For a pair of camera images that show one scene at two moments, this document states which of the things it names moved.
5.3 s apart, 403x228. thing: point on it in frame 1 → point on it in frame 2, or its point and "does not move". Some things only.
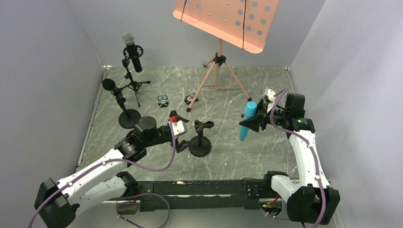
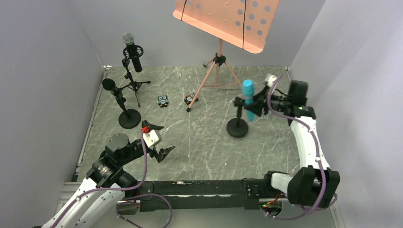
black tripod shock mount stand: x=125 y=62 does not move
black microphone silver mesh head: x=128 y=38 does not move
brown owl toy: x=188 y=99 does not move
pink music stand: x=246 y=24 does not move
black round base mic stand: x=201 y=146 → x=237 y=127
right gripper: x=261 y=116 → x=257 y=104
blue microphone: x=250 y=111 → x=248 y=87
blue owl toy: x=163 y=100 does not move
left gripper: x=177 y=137 → x=154 y=148
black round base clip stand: x=129 y=118 does not move
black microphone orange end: x=110 y=84 does not move
